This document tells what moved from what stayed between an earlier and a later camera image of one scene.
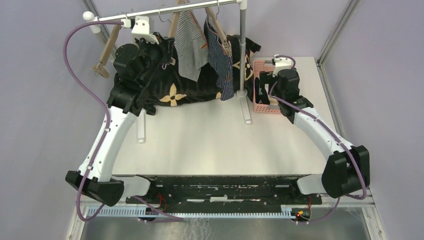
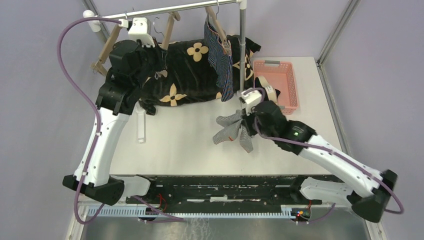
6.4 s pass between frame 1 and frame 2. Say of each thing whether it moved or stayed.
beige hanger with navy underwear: stayed
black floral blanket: stayed
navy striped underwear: stayed
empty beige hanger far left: stayed
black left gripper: moved
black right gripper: moved
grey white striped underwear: moved
